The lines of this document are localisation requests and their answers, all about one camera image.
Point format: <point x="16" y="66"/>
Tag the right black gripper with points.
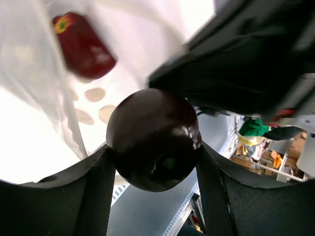
<point x="256" y="57"/>

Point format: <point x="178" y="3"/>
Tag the dark red apple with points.
<point x="84" y="52"/>

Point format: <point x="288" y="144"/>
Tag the dark purple plum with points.
<point x="153" y="139"/>

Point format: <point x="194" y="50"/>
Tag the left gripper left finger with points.
<point x="73" y="202"/>

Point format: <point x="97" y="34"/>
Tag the clear zip top bag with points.
<point x="50" y="118"/>

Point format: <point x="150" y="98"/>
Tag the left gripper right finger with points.
<point x="238" y="202"/>

